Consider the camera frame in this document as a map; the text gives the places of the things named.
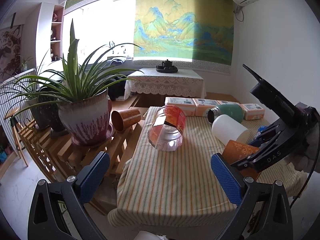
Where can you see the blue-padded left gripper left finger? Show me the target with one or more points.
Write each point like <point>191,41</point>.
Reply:
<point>46,220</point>

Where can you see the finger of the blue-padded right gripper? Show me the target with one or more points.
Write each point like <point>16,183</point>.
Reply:
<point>268,154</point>
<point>268,136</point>

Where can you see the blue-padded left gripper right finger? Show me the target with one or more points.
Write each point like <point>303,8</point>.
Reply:
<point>267,204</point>

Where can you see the orange ornate paper cup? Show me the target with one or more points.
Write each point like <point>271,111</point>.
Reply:
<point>235,151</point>

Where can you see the white plastic cup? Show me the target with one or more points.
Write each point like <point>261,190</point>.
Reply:
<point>225,128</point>

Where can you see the orange paper cup on rack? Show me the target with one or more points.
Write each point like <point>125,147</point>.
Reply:
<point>124,119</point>

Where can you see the white gloved right hand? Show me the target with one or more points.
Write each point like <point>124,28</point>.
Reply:
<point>305,161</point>

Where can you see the blue orange drink can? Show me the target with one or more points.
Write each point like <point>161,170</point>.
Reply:
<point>260,130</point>

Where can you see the orange tissue pack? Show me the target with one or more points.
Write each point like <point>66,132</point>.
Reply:
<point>253,111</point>
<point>203,106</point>
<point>228,103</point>
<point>187,105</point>

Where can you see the green insulated bottle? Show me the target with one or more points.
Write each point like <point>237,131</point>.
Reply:
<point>233,110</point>

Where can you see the wooden slatted plant rack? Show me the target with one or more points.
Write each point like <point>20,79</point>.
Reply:
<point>59,158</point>

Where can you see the striped table cloth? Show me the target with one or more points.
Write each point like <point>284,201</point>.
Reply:
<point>172,188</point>

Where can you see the lace-covered low table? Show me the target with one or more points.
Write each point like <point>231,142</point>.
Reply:
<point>184,83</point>

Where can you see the clear jar with red label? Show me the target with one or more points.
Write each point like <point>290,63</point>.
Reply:
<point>166,132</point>

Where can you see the purple white ceramic plant pot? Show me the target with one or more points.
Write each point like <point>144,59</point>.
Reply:
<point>87,120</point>

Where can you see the dark plant pot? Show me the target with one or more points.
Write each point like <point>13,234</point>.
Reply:
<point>45,115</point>

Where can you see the black teapot set tray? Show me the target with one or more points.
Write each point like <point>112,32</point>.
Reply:
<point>166,67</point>

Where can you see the green landscape roller blind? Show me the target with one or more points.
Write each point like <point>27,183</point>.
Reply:
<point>196,34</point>

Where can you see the black bag on floor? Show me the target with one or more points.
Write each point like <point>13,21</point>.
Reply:
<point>116,87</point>

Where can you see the green spider plant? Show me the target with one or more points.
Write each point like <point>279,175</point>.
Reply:
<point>78,81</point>

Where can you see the ink painting wall scroll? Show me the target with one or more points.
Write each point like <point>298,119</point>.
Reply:
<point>10,51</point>

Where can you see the white pink wall shelf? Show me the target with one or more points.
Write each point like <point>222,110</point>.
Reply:
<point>48,43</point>

